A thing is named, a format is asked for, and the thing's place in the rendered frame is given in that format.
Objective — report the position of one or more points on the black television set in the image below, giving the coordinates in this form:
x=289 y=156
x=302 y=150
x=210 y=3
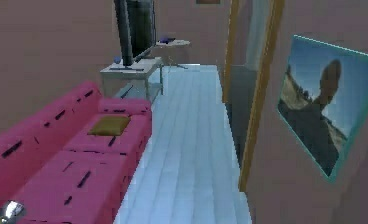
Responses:
x=133 y=30

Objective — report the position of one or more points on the shiny silver round object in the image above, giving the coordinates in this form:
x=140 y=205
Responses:
x=12 y=210

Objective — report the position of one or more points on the round pale side table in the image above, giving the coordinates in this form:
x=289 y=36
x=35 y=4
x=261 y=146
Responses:
x=173 y=43

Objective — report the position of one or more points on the small blue ball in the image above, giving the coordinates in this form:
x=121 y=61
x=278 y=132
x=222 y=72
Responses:
x=117 y=60

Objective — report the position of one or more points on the pale television stand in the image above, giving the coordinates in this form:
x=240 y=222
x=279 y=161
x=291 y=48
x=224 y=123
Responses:
x=135 y=71

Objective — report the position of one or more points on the dark blue object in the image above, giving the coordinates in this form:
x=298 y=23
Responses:
x=166 y=40

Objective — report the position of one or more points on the pink sofa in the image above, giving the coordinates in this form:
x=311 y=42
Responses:
x=55 y=166

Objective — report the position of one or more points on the mustard yellow cushion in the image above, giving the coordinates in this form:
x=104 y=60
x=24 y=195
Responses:
x=109 y=126

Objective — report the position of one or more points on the teal framed landscape picture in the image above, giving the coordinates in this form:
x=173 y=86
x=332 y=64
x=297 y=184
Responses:
x=322 y=106

